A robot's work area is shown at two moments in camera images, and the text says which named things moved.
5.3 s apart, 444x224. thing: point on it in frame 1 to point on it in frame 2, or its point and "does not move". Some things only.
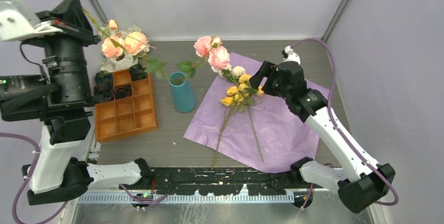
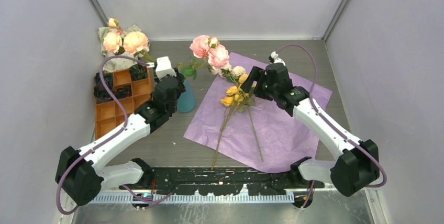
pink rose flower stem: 209,51 does not move
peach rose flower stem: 133,43 does not move
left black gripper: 73,19 to 180,87
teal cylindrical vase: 182,92 does not move
